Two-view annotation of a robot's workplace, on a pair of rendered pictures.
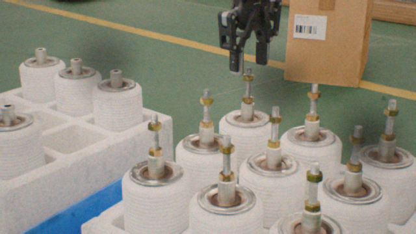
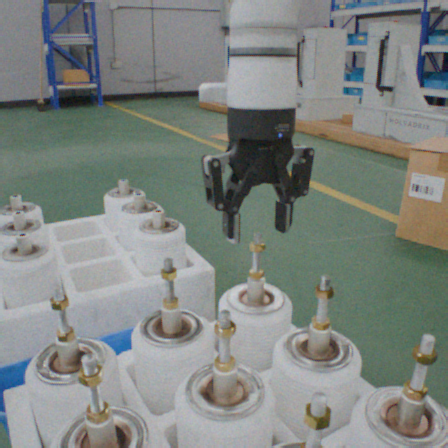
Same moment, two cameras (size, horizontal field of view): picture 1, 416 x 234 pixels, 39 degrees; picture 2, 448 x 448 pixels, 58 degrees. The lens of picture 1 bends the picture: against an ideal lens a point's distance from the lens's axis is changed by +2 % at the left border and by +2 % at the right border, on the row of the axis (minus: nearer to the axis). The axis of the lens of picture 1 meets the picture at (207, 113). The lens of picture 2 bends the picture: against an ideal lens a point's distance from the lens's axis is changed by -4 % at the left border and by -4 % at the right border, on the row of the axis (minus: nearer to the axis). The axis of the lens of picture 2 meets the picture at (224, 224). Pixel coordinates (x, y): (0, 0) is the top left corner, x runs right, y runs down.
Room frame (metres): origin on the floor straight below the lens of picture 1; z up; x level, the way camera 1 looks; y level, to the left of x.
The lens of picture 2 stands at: (0.46, -0.21, 0.54)
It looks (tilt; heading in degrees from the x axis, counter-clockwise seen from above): 22 degrees down; 23
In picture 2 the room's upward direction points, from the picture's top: straight up
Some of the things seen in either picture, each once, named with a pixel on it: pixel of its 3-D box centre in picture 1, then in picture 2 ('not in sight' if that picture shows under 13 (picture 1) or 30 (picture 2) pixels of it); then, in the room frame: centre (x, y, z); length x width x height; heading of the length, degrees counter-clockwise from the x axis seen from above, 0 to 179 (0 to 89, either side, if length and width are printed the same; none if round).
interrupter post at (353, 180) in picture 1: (353, 181); not in sight; (0.67, -0.19, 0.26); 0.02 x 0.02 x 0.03
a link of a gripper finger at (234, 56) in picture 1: (231, 56); (222, 218); (0.87, -0.04, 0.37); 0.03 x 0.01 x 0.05; 140
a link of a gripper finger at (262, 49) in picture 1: (262, 53); (282, 217); (0.93, -0.09, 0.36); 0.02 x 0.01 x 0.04; 50
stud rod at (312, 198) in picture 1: (312, 192); not in sight; (0.58, -0.12, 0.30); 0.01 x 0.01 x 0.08; 56
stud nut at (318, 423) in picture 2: (357, 138); (317, 415); (0.67, -0.19, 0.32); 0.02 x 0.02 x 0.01; 66
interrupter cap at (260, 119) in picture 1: (247, 119); (255, 298); (0.91, -0.07, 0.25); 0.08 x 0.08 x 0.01
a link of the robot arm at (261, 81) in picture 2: not in sight; (253, 75); (0.92, -0.05, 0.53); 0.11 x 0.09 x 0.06; 50
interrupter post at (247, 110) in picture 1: (247, 112); (255, 290); (0.91, -0.07, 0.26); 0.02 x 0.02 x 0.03
